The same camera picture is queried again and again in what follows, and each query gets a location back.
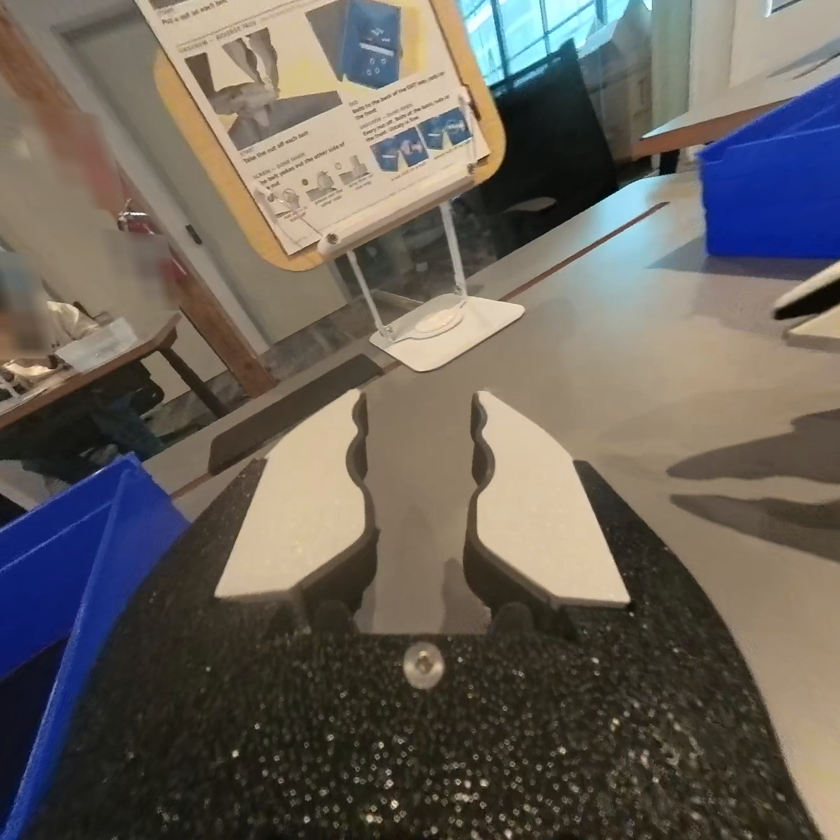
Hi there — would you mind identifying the pale cardboard box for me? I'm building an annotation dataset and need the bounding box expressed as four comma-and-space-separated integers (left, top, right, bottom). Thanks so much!
580, 0, 658, 163

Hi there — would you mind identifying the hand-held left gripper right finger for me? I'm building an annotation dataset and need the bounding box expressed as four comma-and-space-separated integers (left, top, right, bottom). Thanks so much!
462, 390, 632, 643

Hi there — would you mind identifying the wooden post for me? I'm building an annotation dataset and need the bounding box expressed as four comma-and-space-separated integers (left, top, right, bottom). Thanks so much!
0, 0, 278, 403

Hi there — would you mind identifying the wood-edged desk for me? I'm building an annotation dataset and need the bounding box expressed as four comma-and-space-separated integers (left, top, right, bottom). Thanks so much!
0, 312, 232, 435

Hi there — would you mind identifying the printed instruction sheet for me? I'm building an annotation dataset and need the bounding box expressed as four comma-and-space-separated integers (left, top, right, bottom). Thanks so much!
134, 0, 494, 258

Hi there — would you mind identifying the blue plastic bin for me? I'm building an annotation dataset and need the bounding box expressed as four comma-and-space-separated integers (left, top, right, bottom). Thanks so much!
0, 451, 193, 840
694, 84, 840, 261

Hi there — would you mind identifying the rounded wooden board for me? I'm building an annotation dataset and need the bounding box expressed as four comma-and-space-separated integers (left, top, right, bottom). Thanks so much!
153, 0, 508, 274

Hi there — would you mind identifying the gridded window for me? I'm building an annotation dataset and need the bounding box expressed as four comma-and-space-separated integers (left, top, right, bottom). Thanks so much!
458, 0, 580, 77

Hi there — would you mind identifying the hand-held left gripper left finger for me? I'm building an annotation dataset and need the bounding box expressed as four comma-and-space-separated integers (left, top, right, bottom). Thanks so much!
213, 388, 382, 631

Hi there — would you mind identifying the white framed glass panel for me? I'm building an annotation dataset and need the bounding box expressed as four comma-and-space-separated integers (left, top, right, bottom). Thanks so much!
727, 0, 840, 88

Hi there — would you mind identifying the black mesh office chair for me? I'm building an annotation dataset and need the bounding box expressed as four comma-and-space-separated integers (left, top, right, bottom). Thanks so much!
468, 38, 620, 232

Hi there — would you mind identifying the grey wood-edged table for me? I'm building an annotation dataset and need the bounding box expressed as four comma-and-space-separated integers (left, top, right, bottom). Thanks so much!
638, 64, 840, 176

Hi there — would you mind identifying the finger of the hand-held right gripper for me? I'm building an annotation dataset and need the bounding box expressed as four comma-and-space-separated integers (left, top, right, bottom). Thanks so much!
773, 261, 840, 322
786, 314, 840, 344

